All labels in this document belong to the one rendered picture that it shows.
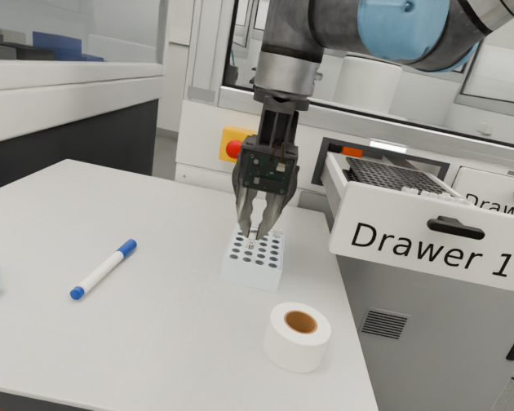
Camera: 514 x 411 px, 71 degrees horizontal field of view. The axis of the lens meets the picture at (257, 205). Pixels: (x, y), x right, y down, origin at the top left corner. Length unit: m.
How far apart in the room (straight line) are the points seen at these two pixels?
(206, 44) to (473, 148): 0.62
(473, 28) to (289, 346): 0.39
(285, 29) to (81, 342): 0.39
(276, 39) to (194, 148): 0.47
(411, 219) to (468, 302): 0.59
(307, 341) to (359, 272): 0.59
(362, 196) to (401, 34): 0.23
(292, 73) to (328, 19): 0.07
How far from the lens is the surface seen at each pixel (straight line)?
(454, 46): 0.49
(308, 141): 0.83
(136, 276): 0.52
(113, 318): 0.46
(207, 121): 0.84
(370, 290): 1.01
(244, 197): 0.49
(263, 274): 0.51
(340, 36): 0.40
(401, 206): 0.54
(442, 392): 1.30
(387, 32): 0.37
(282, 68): 0.44
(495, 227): 0.60
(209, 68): 0.83
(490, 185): 0.96
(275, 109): 0.42
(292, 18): 0.43
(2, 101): 0.90
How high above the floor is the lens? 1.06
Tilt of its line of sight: 22 degrees down
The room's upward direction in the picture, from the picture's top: 12 degrees clockwise
